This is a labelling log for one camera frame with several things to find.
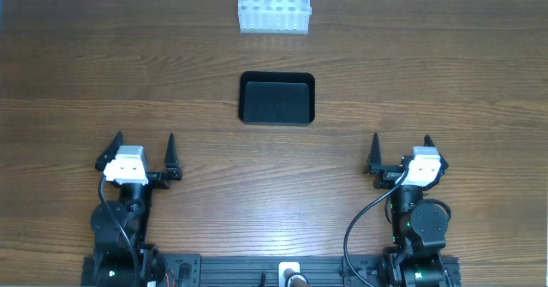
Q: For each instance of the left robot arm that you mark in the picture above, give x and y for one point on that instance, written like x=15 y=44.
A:
x=109 y=225

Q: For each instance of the black tray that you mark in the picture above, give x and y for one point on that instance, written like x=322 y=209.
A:
x=276 y=103

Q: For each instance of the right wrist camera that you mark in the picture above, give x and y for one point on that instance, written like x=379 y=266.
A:
x=424 y=167

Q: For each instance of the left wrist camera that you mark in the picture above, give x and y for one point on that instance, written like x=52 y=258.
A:
x=126 y=165

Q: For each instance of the mounting rail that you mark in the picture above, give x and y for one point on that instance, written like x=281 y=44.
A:
x=240 y=272

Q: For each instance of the white test tube rack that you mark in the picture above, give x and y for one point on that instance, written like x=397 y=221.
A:
x=274 y=21

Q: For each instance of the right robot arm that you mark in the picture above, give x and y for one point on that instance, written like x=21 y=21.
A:
x=424 y=227

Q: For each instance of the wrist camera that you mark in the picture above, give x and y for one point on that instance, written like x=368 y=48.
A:
x=424 y=167
x=126 y=165

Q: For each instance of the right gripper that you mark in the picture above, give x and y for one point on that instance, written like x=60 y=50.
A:
x=389 y=176

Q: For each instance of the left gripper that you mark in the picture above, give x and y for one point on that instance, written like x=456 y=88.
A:
x=159 y=181

